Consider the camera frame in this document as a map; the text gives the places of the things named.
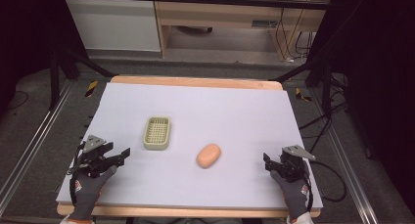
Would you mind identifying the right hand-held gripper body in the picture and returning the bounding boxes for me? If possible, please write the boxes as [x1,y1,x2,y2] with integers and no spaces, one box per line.
[276,144,317,183]

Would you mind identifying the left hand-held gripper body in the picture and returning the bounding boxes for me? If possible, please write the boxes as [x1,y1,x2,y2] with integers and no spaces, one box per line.
[75,134,115,180]

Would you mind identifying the beige plastic soap dish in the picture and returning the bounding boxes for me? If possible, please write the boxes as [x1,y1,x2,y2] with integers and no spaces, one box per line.
[142,115,172,152]

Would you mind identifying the orange soap bar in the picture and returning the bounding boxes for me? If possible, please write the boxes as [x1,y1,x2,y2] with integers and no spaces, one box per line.
[196,143,222,169]

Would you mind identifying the person's right hand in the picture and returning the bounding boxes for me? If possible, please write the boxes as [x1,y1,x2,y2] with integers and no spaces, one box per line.
[269,169,311,222]

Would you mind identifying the person's left hand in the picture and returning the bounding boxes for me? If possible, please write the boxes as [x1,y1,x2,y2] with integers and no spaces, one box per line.
[66,164,118,223]

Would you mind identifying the white table mat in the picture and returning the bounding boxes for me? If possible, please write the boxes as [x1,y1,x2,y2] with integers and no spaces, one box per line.
[55,82,324,210]

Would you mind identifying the black metal stand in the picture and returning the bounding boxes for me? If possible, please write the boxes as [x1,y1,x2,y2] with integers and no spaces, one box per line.
[48,46,117,112]
[268,53,335,118]

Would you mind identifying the wooden table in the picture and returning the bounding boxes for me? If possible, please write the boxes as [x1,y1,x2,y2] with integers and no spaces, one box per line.
[56,74,323,219]

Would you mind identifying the white cabinet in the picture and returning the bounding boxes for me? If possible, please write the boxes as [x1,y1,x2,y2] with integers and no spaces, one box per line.
[64,0,162,53]

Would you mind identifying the black curtain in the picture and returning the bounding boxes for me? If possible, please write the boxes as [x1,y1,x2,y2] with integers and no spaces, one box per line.
[0,0,88,112]
[309,0,415,215]

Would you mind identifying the wooden desk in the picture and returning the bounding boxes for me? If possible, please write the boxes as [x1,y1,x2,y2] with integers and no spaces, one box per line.
[152,0,335,62]

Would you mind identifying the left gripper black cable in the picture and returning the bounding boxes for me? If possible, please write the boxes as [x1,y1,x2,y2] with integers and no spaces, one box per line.
[66,142,86,206]

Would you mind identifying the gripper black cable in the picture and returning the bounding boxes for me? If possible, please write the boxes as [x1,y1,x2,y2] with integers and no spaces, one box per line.
[66,142,86,206]
[304,159,348,204]

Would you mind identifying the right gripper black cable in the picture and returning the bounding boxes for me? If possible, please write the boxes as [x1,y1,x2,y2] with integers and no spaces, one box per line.
[304,159,348,204]

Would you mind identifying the metal floor rail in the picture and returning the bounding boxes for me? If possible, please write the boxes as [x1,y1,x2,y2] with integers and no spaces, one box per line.
[308,86,374,224]
[0,79,76,216]

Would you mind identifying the bundle of floor cables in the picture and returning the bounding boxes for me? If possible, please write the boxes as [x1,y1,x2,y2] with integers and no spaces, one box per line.
[298,72,348,154]

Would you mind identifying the thin black floor cable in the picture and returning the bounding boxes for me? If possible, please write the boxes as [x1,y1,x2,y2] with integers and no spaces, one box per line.
[5,89,30,112]

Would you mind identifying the cables under desk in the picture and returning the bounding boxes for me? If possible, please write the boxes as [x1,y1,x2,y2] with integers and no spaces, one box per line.
[274,8,315,64]

